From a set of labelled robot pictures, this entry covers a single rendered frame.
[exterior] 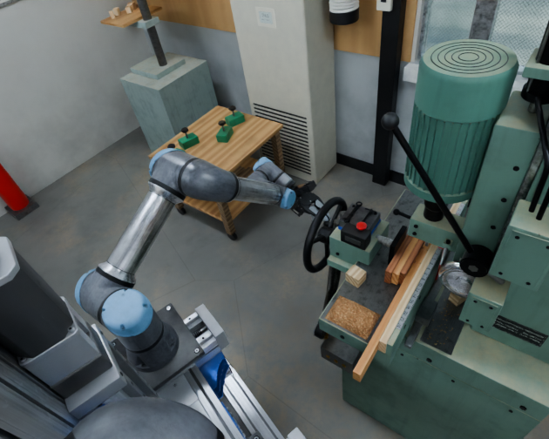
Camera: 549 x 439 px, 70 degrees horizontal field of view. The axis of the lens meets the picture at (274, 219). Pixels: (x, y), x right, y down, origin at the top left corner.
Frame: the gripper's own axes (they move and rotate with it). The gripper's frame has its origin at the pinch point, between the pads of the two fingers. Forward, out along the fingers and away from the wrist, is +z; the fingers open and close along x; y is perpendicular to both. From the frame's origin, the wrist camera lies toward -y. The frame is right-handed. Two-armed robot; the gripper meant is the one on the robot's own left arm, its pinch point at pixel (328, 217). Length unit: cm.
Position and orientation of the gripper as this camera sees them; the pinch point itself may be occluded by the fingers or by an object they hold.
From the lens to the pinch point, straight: 152.7
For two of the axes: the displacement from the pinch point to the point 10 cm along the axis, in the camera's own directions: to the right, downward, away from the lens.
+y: -2.8, 4.7, 8.4
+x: -6.0, 5.9, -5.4
